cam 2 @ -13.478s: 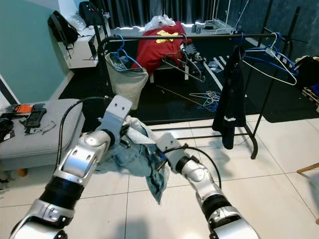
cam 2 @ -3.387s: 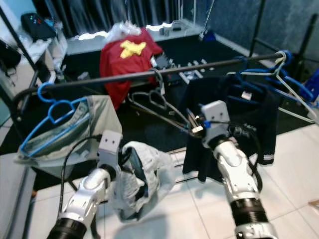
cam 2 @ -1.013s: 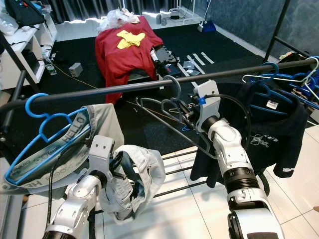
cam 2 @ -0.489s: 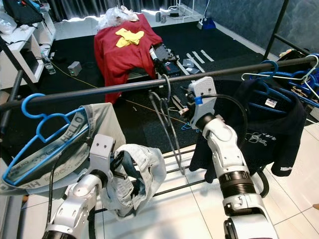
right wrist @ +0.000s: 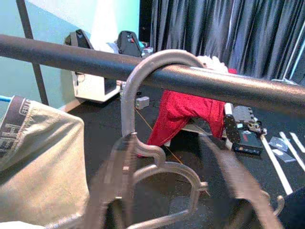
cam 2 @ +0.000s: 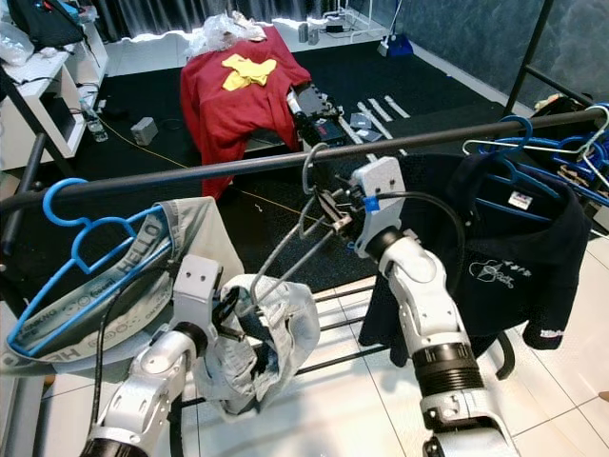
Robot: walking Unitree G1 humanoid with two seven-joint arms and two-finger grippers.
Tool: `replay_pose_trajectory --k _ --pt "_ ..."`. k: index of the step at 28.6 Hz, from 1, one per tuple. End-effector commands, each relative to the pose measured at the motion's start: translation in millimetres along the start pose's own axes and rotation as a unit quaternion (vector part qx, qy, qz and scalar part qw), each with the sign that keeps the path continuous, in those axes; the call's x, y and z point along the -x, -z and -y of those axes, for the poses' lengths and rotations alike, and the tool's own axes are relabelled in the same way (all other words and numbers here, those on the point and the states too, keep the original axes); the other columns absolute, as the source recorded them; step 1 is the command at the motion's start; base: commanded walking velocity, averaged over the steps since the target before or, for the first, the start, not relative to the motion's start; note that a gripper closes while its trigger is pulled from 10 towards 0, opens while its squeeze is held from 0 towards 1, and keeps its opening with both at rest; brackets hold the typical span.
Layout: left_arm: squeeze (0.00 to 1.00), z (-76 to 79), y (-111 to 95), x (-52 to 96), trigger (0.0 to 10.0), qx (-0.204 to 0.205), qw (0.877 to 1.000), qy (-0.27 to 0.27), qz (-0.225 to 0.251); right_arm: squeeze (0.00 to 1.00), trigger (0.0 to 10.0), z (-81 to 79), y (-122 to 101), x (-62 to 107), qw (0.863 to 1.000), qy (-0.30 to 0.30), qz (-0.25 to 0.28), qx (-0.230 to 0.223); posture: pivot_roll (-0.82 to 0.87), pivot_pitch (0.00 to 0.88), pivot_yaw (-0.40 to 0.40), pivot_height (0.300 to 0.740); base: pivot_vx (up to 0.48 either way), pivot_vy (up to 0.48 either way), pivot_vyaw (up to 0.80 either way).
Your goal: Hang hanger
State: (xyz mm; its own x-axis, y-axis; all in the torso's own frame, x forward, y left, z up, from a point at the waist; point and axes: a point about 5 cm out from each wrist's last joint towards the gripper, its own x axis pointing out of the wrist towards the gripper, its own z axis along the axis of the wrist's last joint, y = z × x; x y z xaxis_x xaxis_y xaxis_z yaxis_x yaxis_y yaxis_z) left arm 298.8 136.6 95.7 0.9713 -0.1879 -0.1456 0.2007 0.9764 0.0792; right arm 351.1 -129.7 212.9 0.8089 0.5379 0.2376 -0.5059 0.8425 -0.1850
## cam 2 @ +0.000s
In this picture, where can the blue denim shorts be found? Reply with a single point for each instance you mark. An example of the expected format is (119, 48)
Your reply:
(290, 324)

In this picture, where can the black electronic equipment box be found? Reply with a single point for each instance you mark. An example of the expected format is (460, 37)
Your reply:
(319, 114)

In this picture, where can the grey shorts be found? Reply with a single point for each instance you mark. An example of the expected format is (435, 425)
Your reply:
(190, 233)

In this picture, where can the black metal clothes rack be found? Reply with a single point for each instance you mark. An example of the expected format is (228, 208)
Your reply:
(247, 165)

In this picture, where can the red cloth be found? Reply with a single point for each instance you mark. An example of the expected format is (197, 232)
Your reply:
(228, 119)

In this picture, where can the yellow cloth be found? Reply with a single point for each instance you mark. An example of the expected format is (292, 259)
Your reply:
(247, 73)

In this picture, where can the navy polo shirt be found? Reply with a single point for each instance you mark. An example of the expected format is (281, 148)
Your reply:
(514, 286)

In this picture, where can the small grey box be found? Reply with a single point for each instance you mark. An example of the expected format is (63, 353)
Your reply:
(145, 131)

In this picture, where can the white plastic bag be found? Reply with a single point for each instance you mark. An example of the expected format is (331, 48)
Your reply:
(219, 36)

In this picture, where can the dark pleated curtain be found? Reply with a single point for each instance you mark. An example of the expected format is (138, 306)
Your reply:
(209, 11)

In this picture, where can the clear water bottle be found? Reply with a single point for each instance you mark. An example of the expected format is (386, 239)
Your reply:
(94, 124)

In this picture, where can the white shelf unit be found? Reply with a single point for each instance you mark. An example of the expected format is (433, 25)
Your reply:
(48, 105)

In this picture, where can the dark bag with blue trim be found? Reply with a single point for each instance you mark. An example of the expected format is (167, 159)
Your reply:
(48, 24)

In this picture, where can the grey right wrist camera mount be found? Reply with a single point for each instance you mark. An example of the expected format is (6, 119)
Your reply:
(376, 181)

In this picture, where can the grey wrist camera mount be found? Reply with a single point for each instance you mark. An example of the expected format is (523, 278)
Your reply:
(198, 281)
(376, 181)

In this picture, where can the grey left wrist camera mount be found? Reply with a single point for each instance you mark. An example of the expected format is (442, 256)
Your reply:
(198, 281)

